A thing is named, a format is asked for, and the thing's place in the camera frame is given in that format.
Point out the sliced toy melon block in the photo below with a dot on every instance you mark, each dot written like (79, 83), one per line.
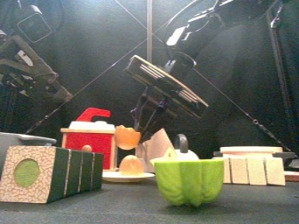
(51, 175)

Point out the black frame strut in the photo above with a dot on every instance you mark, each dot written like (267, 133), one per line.
(280, 73)

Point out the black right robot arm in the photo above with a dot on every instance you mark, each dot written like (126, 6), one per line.
(218, 20)

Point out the grey toy pot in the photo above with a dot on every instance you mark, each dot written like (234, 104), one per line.
(15, 143)

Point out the vertical metal frame pole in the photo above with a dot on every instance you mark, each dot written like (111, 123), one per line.
(150, 29)

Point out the red toy faucet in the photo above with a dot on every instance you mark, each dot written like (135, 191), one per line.
(91, 113)

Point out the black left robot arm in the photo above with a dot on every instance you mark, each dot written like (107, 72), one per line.
(7, 17)

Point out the green toy pepper half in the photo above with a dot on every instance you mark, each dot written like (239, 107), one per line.
(188, 180)

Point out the black toy pan with lid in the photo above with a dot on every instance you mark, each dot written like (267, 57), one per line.
(251, 151)

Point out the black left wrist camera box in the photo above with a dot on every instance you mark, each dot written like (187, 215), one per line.
(33, 24)

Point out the red wooden toy sink cabinet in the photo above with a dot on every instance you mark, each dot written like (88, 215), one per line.
(91, 143)

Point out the white round toy plate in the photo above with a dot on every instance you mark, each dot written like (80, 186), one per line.
(116, 177)

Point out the orange toy eggshell half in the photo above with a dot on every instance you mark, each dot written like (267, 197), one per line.
(126, 138)

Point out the sliced white toy bread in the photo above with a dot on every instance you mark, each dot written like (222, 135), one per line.
(252, 172)

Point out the pale toy egg half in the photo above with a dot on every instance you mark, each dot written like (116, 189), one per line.
(131, 166)

